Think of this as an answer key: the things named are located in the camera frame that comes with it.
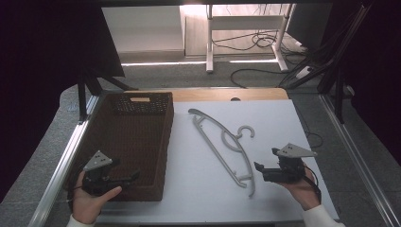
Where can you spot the white board mat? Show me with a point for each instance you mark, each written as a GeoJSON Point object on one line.
{"type": "Point", "coordinates": [195, 176]}

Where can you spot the white metal desk frame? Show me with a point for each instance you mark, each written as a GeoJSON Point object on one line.
{"type": "Point", "coordinates": [246, 22]}

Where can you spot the wooden desk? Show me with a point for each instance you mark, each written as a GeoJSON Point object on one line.
{"type": "Point", "coordinates": [214, 94]}

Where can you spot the grey plastic clothes hanger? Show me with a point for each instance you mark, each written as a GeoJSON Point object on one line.
{"type": "Point", "coordinates": [220, 154]}

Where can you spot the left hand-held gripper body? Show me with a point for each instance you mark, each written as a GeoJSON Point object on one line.
{"type": "Point", "coordinates": [94, 183]}

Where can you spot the brown woven basket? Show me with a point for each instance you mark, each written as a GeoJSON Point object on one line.
{"type": "Point", "coordinates": [135, 142]}

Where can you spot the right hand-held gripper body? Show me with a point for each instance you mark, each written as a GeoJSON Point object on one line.
{"type": "Point", "coordinates": [287, 175]}

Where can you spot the dark curtain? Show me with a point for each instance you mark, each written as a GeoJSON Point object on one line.
{"type": "Point", "coordinates": [381, 63]}
{"type": "Point", "coordinates": [38, 63]}

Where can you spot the aluminium rail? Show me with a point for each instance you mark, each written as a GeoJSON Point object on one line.
{"type": "Point", "coordinates": [359, 157]}
{"type": "Point", "coordinates": [60, 170]}

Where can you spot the dark desk grommet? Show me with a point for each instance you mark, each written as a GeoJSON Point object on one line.
{"type": "Point", "coordinates": [235, 99]}

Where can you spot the person's right hand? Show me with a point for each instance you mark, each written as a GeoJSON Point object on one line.
{"type": "Point", "coordinates": [304, 192]}

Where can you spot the person's left hand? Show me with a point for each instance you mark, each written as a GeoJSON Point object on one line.
{"type": "Point", "coordinates": [86, 206]}

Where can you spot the black metal stand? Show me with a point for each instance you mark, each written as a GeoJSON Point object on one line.
{"type": "Point", "coordinates": [339, 94]}
{"type": "Point", "coordinates": [82, 94]}

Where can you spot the white cabinet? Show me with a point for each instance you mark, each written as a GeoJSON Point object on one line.
{"type": "Point", "coordinates": [142, 30]}

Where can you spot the white power strip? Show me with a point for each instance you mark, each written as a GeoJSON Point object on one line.
{"type": "Point", "coordinates": [303, 72]}

